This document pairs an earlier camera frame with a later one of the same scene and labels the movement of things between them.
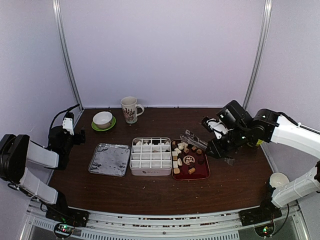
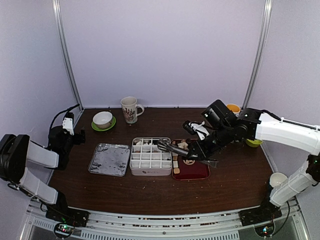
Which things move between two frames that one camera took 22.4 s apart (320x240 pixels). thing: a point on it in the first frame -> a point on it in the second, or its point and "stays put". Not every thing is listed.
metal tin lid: x=111 y=159 stays put
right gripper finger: x=213 y=149 -> x=195 y=151
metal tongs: x=191 y=138 -> x=164 y=145
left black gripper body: x=67 y=146 stays put
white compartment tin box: x=151 y=156 stays put
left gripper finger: x=80 y=138 stays put
